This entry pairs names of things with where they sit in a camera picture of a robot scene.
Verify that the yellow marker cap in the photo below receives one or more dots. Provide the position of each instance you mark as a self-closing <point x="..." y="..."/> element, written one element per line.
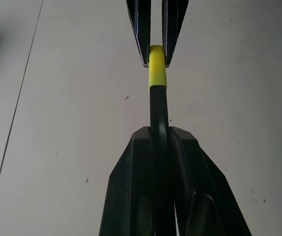
<point x="157" y="68"/>

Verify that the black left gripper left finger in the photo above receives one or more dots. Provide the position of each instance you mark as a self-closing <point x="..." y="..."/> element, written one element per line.
<point x="131" y="186"/>

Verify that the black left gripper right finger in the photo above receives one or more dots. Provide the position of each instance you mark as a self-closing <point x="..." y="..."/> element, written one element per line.
<point x="204" y="191"/>

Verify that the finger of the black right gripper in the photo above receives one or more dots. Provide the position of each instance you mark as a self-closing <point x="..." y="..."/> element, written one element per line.
<point x="140" y="24"/>
<point x="173" y="24"/>

